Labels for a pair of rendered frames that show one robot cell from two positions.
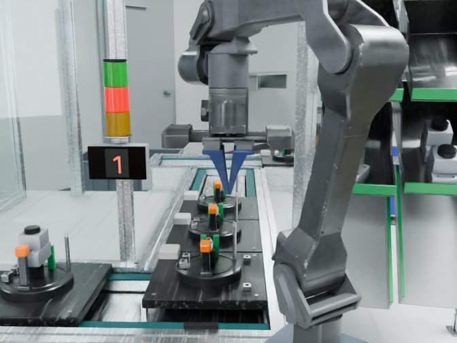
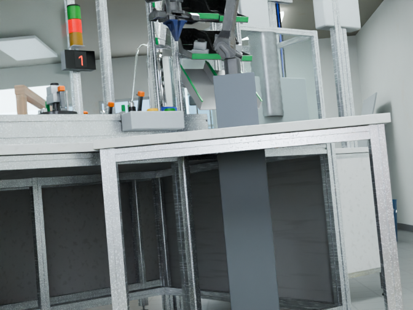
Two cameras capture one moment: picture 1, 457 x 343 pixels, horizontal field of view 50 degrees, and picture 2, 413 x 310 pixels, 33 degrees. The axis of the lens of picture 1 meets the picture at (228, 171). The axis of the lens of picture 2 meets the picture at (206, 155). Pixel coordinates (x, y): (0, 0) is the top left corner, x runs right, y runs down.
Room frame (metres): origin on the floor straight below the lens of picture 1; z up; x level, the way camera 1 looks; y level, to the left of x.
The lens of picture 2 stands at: (-1.28, 1.41, 0.66)
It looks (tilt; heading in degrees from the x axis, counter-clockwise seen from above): 3 degrees up; 323
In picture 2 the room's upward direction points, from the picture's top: 5 degrees counter-clockwise
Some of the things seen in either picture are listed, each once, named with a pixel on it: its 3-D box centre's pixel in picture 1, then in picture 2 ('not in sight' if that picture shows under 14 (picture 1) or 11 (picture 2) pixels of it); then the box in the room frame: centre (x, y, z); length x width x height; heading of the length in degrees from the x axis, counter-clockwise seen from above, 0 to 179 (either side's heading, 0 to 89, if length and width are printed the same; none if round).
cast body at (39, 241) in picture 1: (35, 242); (53, 93); (0.93, 0.38, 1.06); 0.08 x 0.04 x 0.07; 179
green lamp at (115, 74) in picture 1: (115, 74); (74, 13); (1.03, 0.23, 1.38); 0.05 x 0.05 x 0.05
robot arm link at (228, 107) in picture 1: (228, 116); (173, 9); (0.71, 0.00, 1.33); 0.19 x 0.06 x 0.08; 88
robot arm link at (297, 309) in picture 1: (315, 288); (229, 51); (0.54, -0.10, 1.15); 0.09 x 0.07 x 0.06; 123
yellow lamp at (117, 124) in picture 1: (117, 122); (75, 40); (1.03, 0.23, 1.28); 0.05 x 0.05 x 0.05
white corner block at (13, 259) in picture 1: (11, 266); not in sight; (1.02, 0.48, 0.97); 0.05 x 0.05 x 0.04; 88
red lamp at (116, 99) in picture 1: (117, 99); (74, 26); (1.03, 0.23, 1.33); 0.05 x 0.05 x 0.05
